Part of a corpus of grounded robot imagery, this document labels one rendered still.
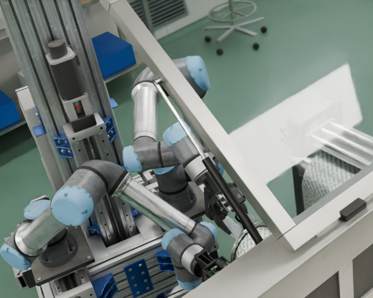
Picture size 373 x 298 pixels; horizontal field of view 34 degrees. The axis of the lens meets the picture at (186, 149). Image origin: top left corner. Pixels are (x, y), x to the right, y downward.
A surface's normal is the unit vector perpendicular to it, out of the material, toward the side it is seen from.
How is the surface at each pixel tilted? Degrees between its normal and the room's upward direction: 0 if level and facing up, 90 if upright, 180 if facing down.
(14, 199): 0
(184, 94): 38
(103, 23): 90
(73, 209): 86
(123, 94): 0
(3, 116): 90
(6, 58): 90
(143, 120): 6
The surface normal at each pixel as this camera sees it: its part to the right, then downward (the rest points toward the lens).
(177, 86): 0.22, -0.40
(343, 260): 0.59, 0.37
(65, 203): -0.29, 0.53
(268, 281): -0.18, -0.80
